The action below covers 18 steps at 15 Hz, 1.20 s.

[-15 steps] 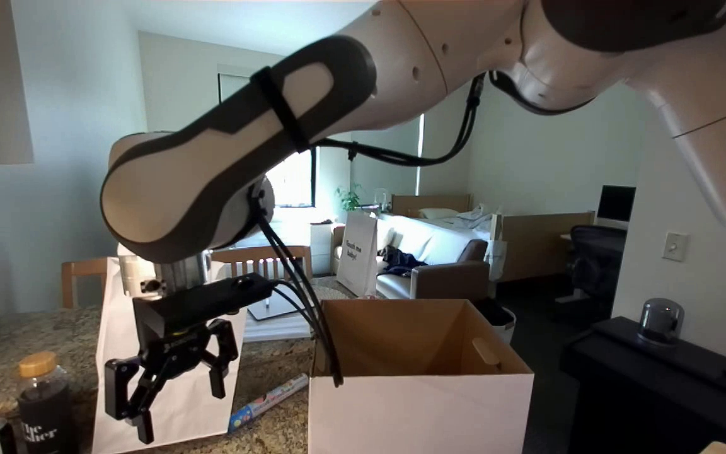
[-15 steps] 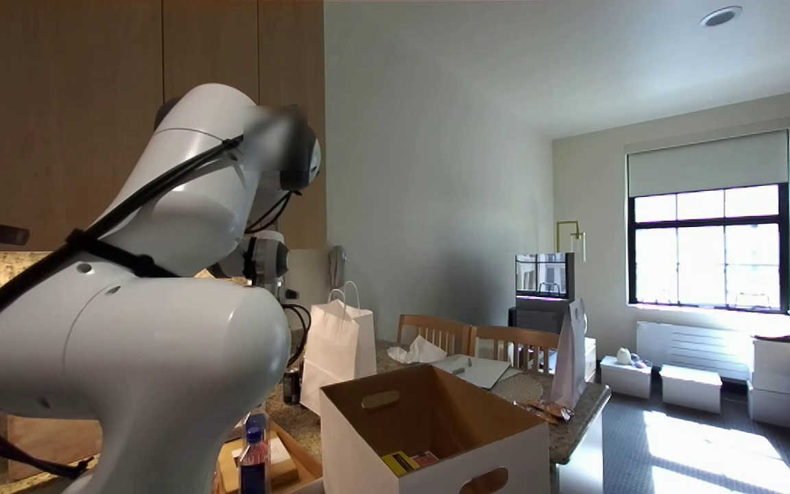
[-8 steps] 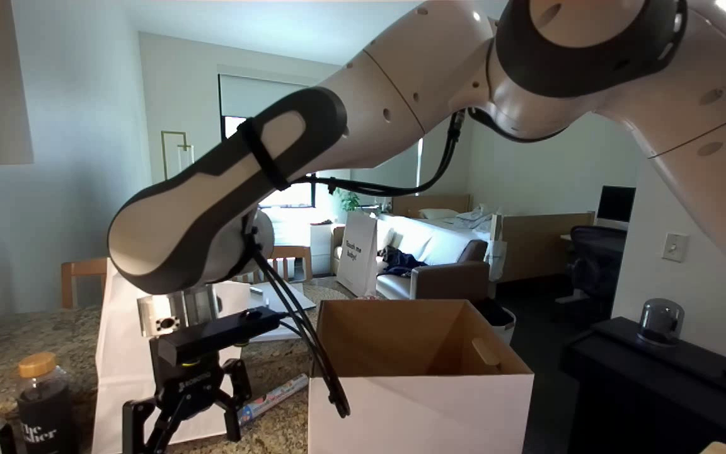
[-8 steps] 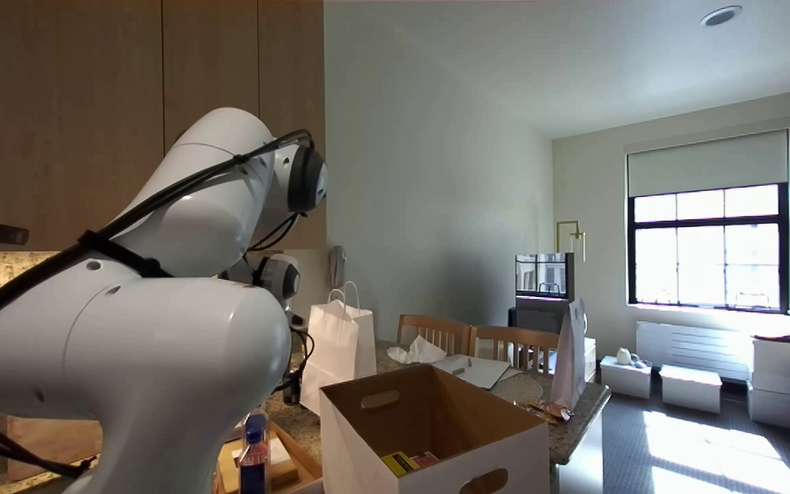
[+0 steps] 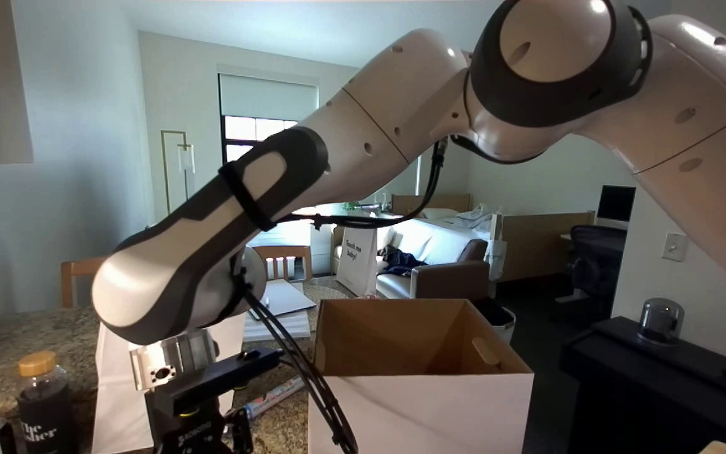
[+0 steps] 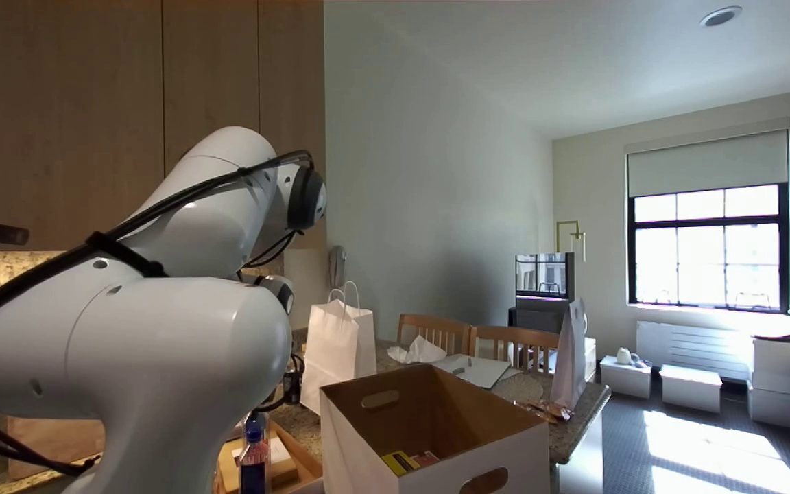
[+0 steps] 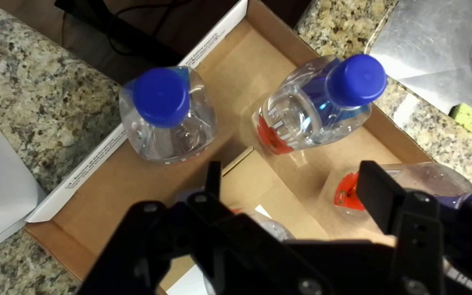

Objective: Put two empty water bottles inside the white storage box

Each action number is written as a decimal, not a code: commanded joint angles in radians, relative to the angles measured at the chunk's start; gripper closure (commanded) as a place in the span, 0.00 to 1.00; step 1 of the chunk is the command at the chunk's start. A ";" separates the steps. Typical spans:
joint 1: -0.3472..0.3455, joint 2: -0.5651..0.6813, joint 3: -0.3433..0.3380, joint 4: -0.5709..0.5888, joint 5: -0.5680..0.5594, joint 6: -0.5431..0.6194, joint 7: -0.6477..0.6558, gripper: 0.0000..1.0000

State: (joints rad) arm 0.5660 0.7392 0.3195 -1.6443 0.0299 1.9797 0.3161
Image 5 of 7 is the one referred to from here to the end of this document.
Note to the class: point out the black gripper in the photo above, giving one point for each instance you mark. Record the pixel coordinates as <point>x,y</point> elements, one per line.
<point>203,433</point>

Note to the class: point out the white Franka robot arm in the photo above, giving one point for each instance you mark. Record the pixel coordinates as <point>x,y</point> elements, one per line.
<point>379,108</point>

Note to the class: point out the white cardboard storage box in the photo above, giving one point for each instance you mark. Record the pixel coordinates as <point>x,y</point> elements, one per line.
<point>421,416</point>

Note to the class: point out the white notebook papers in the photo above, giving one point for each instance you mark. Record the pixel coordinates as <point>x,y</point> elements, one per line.
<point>287,298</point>

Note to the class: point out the dark bottle yellow cap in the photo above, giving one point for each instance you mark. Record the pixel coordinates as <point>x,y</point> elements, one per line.
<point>41,412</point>

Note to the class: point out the wooden chair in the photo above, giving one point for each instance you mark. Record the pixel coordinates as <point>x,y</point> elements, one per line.
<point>283,260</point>
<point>77,277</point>

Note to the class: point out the white printed shopping bag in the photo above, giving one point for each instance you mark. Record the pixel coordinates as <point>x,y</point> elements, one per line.
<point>357,260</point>

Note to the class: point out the black framed window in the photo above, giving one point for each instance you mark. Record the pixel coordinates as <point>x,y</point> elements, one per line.
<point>251,135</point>

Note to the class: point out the dark waste bin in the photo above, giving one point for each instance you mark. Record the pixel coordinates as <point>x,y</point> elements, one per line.
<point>497,315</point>

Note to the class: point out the white roller blind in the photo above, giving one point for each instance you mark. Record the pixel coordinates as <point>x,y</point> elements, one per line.
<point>265,97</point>

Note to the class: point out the brown cardboard panel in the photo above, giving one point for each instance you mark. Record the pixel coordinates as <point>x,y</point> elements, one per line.
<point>542,242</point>

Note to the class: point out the black office chair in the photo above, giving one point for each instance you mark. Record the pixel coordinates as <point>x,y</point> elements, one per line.
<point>597,260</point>

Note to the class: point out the black low cabinet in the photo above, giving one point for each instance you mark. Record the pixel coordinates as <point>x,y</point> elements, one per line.
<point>648,386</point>

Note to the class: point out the grey glass jar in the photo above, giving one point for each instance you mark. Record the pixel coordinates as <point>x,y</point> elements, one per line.
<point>658,318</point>

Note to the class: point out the computer monitor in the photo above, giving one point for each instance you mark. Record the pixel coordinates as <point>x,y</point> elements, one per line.
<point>616,202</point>

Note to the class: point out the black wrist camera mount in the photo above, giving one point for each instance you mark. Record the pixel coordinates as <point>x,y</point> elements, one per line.
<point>214,382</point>

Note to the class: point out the white light switch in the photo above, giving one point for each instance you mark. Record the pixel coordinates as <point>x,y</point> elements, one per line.
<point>674,245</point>

